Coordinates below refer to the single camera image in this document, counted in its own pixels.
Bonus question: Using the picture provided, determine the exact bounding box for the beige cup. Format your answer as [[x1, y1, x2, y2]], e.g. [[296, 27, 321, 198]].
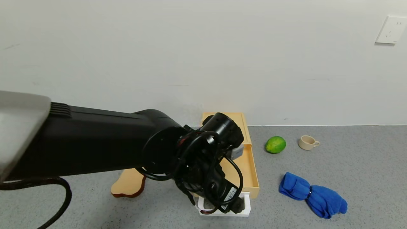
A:
[[298, 135, 320, 151]]

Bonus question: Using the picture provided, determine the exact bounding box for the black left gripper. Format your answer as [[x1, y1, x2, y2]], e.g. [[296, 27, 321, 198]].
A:
[[209, 176, 246, 214]]

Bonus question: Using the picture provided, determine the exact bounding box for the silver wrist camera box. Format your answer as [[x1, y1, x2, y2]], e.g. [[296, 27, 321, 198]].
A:
[[231, 144, 245, 160]]

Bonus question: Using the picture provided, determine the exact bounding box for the green lime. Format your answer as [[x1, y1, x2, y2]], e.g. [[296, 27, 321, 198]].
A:
[[266, 136, 286, 154]]

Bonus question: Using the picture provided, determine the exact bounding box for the blue cloth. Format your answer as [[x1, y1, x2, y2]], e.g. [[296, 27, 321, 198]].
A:
[[279, 172, 348, 219]]

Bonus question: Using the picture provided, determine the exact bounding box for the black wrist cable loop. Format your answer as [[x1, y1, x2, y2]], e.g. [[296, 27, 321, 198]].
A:
[[137, 130, 244, 215]]

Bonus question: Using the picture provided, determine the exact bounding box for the white wall outlet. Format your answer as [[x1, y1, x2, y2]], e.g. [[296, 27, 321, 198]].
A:
[[375, 16, 407, 44]]

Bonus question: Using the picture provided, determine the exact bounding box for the tan bread slice brown crust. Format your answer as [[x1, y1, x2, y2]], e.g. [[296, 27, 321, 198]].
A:
[[110, 168, 147, 198]]

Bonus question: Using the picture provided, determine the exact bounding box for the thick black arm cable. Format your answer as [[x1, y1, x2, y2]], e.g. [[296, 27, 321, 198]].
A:
[[0, 177, 72, 229]]

